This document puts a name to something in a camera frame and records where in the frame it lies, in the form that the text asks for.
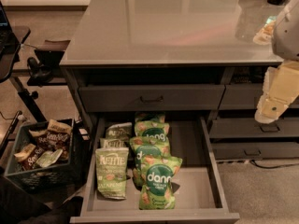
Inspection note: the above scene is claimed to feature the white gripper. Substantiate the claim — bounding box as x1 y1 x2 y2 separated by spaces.
254 60 299 125

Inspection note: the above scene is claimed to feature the Kettle jalapeno chip bag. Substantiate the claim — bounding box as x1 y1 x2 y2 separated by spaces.
95 147 129 200

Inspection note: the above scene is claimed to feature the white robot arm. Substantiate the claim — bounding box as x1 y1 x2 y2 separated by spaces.
253 0 299 124

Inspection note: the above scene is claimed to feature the grey top right drawer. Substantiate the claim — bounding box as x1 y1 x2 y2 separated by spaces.
219 83 299 111

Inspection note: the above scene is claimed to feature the grey middle right drawer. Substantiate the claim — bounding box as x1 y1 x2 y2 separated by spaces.
209 119 299 139

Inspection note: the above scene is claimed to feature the grey bottom right drawer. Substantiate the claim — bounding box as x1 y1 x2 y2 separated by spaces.
212 142 299 161

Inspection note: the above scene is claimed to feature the open grey middle drawer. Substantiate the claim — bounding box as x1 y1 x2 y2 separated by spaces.
70 118 239 224

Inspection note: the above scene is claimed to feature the front green Dang chip bag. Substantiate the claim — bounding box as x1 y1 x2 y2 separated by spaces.
139 155 182 210

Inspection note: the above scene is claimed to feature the rear Kettle chip bag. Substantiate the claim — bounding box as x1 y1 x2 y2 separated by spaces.
106 122 132 142

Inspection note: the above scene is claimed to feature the middle Kettle chip bag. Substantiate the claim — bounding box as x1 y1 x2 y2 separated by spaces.
100 138 125 148

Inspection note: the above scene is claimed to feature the grey top left drawer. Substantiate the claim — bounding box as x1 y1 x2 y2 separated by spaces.
78 84 224 112

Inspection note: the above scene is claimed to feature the brown Sensible snack bag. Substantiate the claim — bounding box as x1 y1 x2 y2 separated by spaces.
29 119 72 161

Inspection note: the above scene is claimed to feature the pale green snack bag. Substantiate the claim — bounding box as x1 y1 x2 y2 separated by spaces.
35 148 63 168

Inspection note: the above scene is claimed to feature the lower brown snack bag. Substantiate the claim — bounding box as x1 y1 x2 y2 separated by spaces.
14 144 45 171

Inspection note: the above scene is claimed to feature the dark plastic crate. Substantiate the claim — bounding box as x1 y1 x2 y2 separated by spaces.
5 119 83 192

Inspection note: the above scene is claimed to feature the black desk stand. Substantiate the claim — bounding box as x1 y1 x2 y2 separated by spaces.
0 25 48 156

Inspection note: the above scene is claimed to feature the black laptop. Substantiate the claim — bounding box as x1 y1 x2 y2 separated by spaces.
0 1 12 55

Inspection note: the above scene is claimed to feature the black cable on floor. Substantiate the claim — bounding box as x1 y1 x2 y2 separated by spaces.
250 159 299 170

